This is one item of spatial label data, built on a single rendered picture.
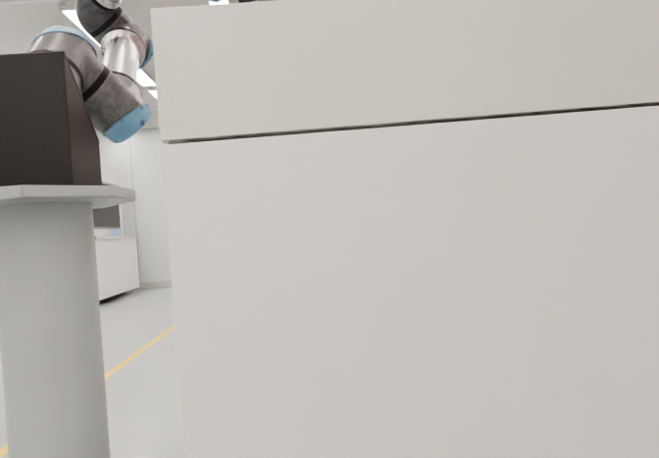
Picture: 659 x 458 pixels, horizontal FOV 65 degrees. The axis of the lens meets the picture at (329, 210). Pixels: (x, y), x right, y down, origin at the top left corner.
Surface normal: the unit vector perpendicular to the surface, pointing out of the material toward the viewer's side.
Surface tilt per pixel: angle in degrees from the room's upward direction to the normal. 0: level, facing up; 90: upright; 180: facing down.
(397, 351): 90
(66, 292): 90
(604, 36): 90
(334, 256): 90
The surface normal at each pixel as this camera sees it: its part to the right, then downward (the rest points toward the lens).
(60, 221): 0.68, -0.09
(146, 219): 0.05, -0.04
